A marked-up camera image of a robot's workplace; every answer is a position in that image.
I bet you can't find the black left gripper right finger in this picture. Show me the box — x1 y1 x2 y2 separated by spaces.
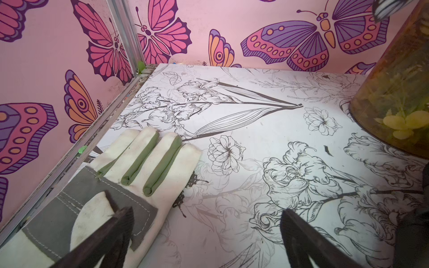
280 209 361 268

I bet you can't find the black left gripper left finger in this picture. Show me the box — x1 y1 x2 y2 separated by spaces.
52 192 134 268

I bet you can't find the amber glass plant vase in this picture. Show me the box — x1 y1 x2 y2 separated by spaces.
349 1 429 159

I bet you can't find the artificial green leafy plant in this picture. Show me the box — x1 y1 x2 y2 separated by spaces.
372 0 413 22

